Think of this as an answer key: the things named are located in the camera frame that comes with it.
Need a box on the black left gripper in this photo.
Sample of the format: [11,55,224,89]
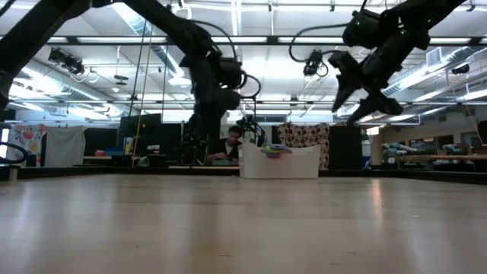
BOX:
[189,87,243,151]

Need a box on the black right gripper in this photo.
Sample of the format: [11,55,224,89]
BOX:
[331,36,406,125]

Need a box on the white plastic basket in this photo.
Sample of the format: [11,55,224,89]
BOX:
[238,142,322,180]

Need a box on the person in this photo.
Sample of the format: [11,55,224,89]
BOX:
[207,124,244,167]

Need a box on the black partition panel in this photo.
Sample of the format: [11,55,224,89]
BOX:
[327,125,363,170]

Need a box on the black screen panel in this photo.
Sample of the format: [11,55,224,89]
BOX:
[118,113,163,167]

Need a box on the brown dotted curtain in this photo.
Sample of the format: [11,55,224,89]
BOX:
[276,123,330,170]

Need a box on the grey air vent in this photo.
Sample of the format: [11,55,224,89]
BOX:
[425,47,444,69]

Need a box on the grey hanging cloth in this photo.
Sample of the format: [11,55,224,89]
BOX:
[45,125,88,167]

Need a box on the floral patterned cloth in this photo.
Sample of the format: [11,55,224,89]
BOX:
[7,124,49,167]

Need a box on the black curved bar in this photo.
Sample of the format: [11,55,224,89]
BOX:
[0,141,30,165]

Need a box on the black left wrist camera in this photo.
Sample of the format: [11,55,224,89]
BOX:
[218,56,244,91]

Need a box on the black metal table frame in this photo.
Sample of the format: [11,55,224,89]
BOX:
[0,165,487,186]

